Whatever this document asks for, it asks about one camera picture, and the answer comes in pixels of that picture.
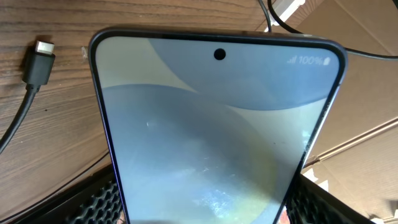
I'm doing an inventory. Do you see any brown cardboard backdrop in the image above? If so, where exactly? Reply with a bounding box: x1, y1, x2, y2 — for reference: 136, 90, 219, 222
285, 1, 397, 223

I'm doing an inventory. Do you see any blue Samsung Galaxy smartphone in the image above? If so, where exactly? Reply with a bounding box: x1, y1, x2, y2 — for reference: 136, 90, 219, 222
88, 27, 347, 223

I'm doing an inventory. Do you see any white power strip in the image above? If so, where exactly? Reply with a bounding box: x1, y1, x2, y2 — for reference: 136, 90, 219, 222
266, 0, 305, 33

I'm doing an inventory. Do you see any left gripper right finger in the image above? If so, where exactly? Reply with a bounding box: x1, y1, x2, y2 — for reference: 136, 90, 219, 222
285, 175, 373, 224

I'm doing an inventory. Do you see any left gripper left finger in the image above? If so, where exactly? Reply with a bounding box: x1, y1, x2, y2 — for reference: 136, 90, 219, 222
9, 166, 123, 224

